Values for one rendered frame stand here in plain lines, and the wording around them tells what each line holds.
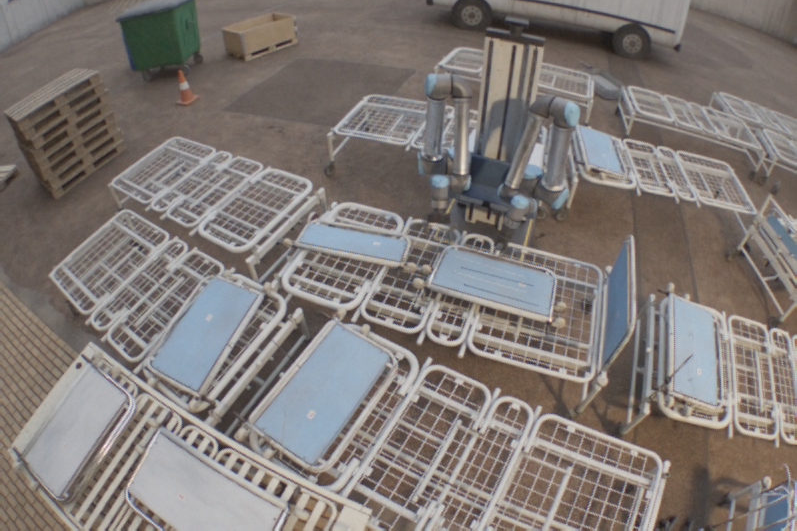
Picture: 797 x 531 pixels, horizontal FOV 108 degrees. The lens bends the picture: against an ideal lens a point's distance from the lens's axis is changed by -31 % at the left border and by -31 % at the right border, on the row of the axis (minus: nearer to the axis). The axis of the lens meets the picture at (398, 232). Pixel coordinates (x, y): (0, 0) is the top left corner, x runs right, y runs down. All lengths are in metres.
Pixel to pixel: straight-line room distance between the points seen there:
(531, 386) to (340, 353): 1.28
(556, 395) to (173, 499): 2.25
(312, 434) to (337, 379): 0.31
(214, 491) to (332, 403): 0.70
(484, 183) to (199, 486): 2.46
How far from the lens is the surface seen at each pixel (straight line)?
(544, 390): 2.84
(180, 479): 2.04
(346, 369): 2.14
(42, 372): 3.87
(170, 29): 7.74
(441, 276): 2.48
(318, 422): 2.05
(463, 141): 2.40
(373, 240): 2.74
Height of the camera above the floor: 2.44
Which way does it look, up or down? 43 degrees down
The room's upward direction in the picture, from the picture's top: straight up
